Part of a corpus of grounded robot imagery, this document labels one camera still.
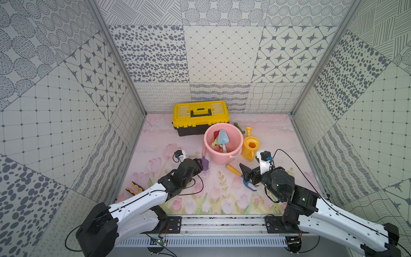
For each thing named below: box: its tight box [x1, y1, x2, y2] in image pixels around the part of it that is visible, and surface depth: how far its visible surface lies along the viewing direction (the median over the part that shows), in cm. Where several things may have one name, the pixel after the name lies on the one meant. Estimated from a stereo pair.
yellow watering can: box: [241, 126, 261, 162], surface depth 93 cm
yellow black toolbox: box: [172, 100, 230, 137], surface depth 100 cm
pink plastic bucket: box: [203, 122, 244, 165], surface depth 90 cm
